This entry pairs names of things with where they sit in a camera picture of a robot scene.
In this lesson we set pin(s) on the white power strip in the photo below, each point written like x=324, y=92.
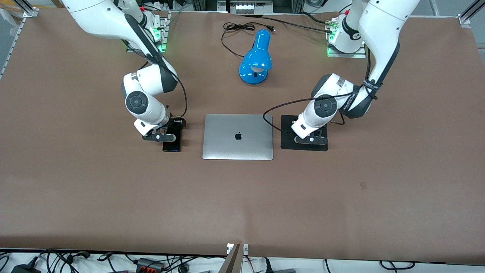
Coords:
x=250, y=7

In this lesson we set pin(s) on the aluminium corner bracket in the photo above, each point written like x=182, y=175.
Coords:
x=31, y=12
x=465, y=19

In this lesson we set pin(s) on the black smartphone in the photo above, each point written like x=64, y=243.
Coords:
x=172, y=147

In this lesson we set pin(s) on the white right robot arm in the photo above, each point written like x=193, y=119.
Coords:
x=106, y=19

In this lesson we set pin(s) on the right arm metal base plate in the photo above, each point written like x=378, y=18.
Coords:
x=164, y=28

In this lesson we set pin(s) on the black plug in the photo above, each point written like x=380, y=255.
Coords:
x=268, y=265

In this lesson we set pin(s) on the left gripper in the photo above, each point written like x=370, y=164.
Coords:
x=316, y=133

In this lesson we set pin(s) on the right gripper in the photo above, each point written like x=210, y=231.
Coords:
x=175, y=124

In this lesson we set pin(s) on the black orange connector box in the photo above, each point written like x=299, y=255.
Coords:
x=146, y=262

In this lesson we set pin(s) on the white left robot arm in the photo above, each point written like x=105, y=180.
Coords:
x=386, y=22

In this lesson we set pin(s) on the black mouse pad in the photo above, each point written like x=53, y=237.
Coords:
x=288, y=142

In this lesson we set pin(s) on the blue desk lamp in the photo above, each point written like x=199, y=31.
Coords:
x=257, y=57

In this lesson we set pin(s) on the black power adapter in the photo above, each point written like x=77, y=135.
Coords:
x=24, y=269

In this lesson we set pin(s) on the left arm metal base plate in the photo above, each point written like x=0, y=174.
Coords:
x=346, y=55

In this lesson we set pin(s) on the silver laptop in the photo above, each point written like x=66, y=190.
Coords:
x=227, y=144

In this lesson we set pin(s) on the perforated metal side rail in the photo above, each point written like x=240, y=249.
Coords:
x=13, y=45

